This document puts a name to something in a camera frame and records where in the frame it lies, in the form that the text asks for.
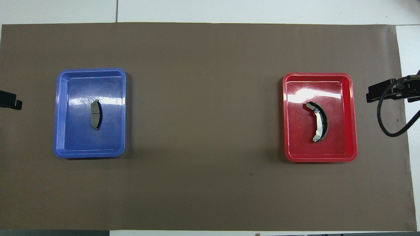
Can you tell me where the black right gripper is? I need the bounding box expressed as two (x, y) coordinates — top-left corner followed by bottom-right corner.
(366, 75), (420, 103)

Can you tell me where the curved brake shoe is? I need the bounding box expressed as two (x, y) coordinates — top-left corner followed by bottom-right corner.
(306, 101), (329, 143)

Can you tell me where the dark grey brake pad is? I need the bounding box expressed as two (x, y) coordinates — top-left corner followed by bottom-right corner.
(90, 99), (102, 131)

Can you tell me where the red plastic tray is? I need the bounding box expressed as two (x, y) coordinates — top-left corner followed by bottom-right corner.
(283, 72), (358, 163)

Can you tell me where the blue plastic tray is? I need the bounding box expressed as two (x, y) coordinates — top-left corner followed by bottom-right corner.
(53, 68), (127, 159)

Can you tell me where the brown table mat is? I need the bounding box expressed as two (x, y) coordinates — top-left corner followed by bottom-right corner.
(0, 22), (417, 231)

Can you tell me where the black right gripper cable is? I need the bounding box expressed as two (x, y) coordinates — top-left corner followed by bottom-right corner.
(377, 79), (420, 138)

